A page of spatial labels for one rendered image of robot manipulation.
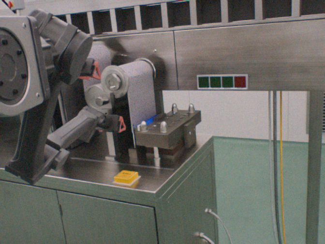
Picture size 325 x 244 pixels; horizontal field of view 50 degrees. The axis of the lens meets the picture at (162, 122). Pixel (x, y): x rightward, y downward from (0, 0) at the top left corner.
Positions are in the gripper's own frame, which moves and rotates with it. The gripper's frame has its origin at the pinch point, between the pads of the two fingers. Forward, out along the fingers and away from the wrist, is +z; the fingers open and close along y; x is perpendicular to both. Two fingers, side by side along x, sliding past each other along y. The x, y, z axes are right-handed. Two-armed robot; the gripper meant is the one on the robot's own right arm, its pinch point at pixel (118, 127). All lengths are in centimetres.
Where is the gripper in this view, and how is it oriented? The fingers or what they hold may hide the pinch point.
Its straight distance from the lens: 149.5
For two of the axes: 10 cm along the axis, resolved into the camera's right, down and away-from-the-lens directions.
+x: 1.4, -9.7, 2.1
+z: 4.3, 2.5, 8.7
